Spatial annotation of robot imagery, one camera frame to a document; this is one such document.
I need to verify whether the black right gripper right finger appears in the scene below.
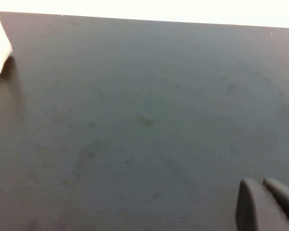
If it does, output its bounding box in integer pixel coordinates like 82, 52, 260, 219
262, 178, 289, 224

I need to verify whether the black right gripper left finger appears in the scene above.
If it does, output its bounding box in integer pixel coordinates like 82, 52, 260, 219
235, 178, 289, 231

